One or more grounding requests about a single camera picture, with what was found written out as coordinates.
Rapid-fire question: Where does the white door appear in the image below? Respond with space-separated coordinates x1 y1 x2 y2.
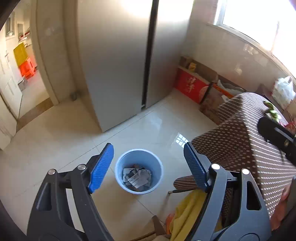
1 28 22 150

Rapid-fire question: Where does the red gift box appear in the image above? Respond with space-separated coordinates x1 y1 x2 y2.
175 67 210 104

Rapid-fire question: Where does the grey printed foil bag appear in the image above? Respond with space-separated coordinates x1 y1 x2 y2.
122 168 152 191

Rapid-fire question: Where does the white plastic shopping bag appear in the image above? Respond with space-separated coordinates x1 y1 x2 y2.
271 76 295 109

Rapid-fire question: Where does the silver double-door refrigerator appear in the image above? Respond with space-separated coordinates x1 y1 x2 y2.
63 1 194 132

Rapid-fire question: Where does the brown polka dot tablecloth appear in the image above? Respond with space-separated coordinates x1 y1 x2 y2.
191 92 295 216

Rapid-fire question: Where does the person's right hand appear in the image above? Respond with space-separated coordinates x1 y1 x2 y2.
270 184 291 231

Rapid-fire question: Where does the small yellow box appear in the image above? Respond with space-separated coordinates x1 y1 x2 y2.
188 62 197 72

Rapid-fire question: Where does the open cardboard box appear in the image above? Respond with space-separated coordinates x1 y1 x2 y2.
200 75 246 124

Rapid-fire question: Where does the white framed window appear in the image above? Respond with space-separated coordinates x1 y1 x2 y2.
214 1 295 76

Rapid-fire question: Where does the yellow cloth on chair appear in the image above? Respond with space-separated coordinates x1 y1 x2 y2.
167 189 207 240

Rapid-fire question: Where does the wooden chair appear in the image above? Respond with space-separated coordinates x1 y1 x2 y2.
138 215 171 241

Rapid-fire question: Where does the blue plastic trash bin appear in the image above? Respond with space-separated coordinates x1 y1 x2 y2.
114 149 164 195

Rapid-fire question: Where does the green wrapper bundle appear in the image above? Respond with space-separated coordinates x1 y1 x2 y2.
263 101 280 123

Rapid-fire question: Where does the orange plastic stool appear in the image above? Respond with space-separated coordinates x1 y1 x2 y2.
19 57 36 78

